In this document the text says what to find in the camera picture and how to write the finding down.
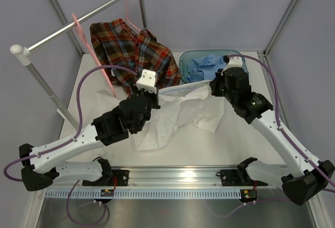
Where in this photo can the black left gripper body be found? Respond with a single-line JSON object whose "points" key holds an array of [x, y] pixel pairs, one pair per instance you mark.
{"points": [[152, 100]]}

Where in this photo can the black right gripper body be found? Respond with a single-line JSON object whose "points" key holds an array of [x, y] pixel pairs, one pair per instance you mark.
{"points": [[220, 88]]}

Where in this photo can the light blue shirt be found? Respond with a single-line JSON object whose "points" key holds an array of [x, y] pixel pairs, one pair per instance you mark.
{"points": [[204, 68]]}

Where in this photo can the white shirt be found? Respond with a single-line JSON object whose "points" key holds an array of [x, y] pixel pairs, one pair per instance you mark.
{"points": [[198, 108]]}

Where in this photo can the pink plastic hanger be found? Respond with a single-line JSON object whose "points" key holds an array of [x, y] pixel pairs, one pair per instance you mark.
{"points": [[82, 36]]}

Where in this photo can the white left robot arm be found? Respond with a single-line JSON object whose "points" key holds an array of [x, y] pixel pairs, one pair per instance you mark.
{"points": [[50, 163]]}

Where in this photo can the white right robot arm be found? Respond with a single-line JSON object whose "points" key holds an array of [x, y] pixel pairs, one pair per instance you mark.
{"points": [[304, 175]]}

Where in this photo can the red plaid shirt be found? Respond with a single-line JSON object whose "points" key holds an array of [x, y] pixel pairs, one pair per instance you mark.
{"points": [[115, 43]]}

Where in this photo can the pink hanger on rack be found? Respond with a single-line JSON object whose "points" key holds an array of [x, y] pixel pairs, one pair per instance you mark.
{"points": [[127, 17]]}

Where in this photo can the teal plastic tub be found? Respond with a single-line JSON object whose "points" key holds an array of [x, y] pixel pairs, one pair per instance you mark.
{"points": [[186, 57]]}

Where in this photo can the metal clothes rack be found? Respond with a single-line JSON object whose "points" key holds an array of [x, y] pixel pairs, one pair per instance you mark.
{"points": [[23, 53]]}

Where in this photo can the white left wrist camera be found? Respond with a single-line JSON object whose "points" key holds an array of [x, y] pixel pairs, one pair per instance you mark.
{"points": [[147, 81]]}

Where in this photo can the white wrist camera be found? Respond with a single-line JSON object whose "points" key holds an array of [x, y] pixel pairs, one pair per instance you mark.
{"points": [[147, 81], [231, 62]]}

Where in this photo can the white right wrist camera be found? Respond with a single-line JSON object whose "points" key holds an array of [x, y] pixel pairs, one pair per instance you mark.
{"points": [[231, 62]]}

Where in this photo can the aluminium frame rail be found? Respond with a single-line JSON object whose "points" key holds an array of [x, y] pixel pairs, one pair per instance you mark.
{"points": [[170, 180]]}

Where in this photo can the white slotted cable duct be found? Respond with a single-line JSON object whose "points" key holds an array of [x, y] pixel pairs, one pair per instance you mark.
{"points": [[156, 194]]}

